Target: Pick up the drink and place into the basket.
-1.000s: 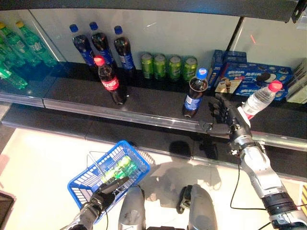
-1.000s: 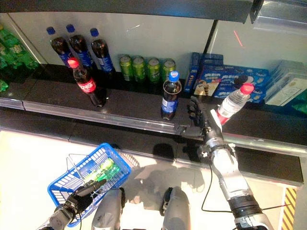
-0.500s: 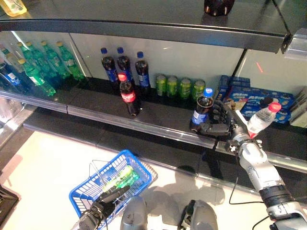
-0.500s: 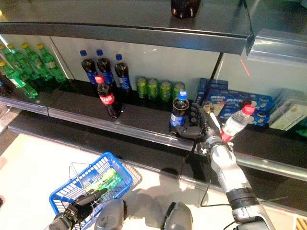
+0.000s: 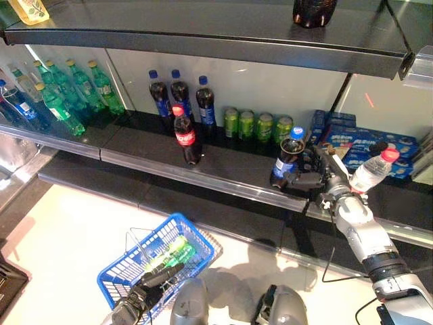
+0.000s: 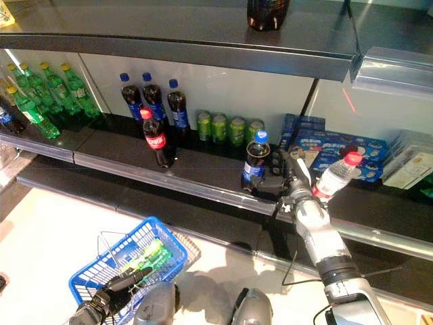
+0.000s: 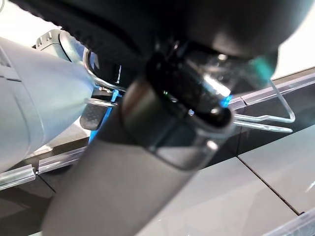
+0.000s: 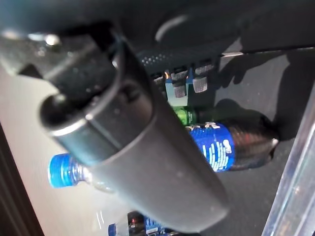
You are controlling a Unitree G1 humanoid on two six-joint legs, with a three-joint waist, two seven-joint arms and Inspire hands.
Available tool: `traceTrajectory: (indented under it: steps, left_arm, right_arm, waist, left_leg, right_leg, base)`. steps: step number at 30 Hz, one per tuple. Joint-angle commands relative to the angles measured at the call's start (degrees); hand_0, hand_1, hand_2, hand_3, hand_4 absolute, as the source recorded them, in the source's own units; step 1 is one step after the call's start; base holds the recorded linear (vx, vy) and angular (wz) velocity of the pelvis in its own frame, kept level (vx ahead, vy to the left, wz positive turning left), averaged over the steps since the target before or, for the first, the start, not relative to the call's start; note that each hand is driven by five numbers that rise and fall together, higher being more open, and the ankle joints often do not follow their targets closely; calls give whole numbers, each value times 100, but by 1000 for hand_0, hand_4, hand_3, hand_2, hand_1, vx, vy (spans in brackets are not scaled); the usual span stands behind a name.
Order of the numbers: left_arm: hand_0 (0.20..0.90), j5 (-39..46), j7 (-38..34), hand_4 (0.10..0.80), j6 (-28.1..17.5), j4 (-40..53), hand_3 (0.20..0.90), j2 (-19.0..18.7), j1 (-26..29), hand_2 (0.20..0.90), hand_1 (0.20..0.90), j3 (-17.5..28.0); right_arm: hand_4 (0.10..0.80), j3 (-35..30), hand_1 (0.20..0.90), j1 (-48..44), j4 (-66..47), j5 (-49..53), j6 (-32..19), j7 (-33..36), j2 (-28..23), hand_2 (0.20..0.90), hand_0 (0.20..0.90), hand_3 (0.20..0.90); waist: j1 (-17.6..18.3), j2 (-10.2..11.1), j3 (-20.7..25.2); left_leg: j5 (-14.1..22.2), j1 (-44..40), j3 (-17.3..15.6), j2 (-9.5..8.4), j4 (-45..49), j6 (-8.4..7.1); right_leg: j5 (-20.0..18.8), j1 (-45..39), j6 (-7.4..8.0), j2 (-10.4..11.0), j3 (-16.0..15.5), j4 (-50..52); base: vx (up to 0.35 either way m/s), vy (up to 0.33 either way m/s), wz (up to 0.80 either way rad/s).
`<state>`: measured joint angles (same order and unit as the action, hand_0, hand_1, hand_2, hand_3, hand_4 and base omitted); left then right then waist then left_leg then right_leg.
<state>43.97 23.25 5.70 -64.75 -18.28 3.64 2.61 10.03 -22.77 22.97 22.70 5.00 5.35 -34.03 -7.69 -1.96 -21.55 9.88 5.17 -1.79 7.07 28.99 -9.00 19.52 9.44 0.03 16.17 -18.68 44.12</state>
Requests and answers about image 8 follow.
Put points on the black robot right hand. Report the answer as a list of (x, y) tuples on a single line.
[(152, 157)]

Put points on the cola bottle blue label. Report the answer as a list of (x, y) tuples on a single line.
[(152, 225), (214, 147)]

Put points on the black shelf board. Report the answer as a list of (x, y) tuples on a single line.
[(258, 98)]

